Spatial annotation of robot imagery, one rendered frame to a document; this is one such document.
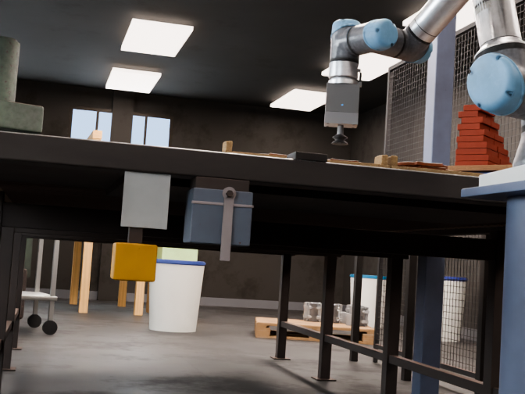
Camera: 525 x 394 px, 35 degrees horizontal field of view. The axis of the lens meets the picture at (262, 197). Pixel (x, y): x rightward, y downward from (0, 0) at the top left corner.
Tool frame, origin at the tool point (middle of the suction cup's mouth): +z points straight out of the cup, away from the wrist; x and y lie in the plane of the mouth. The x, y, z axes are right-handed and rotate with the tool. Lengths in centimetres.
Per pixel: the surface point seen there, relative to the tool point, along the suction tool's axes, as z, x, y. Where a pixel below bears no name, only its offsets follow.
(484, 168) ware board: -4, -62, -49
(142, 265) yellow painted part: 34, 36, 41
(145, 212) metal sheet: 22, 33, 42
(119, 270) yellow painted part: 35, 37, 46
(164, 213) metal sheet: 22, 32, 38
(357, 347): 73, -246, -24
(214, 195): 17.6, 31.5, 27.5
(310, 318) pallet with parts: 82, -616, -1
